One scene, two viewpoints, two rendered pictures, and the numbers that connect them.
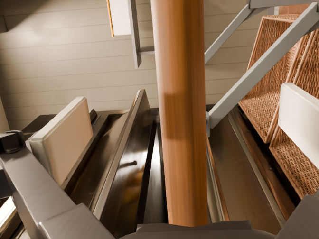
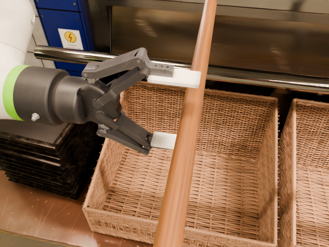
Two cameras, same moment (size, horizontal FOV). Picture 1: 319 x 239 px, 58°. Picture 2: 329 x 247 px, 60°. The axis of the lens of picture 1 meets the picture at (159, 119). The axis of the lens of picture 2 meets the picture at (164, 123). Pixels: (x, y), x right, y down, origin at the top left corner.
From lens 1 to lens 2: 44 cm
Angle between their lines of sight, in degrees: 86
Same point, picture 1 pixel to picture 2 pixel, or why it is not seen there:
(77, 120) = (180, 83)
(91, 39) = not seen: outside the picture
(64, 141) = (163, 79)
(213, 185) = (268, 84)
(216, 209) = (243, 81)
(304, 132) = (169, 138)
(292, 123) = not seen: hidden behind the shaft
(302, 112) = (171, 143)
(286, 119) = not seen: hidden behind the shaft
